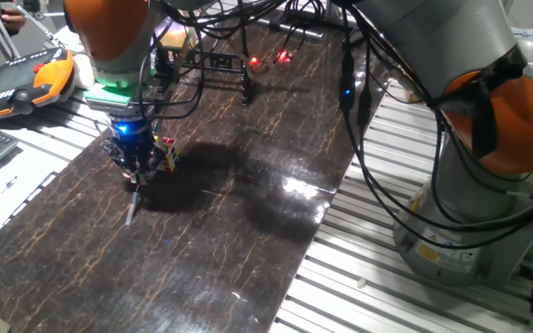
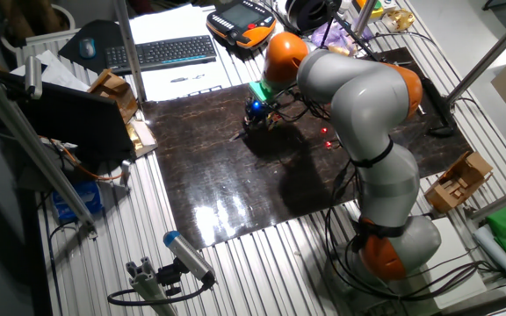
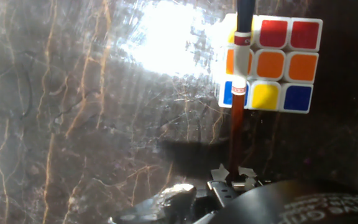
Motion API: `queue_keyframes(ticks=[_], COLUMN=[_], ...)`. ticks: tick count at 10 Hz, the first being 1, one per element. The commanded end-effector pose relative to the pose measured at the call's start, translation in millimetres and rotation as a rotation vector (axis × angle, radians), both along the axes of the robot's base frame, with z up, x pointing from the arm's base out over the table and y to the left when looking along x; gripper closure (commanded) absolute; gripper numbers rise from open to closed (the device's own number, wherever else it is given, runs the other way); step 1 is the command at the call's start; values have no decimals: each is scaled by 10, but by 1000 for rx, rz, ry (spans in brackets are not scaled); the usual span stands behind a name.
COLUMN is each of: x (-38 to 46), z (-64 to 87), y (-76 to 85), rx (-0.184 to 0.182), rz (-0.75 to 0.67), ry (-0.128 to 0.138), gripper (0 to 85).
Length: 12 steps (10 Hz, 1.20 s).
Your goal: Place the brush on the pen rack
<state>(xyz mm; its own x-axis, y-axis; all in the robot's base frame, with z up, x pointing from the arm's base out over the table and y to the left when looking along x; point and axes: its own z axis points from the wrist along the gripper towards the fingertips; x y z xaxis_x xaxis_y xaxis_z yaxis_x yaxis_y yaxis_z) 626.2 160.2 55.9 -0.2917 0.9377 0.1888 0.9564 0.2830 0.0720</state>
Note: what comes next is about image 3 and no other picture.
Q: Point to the white rubiks cube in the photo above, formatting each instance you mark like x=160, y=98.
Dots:
x=270, y=63

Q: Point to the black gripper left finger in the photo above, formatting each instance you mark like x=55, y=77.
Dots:
x=222, y=189

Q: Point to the brown calligraphy brush clear cap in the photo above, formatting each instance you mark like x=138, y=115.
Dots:
x=236, y=124

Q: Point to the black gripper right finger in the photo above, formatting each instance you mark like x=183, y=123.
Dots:
x=247, y=182

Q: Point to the dark marble pattern mat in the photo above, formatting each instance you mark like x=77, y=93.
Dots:
x=73, y=124

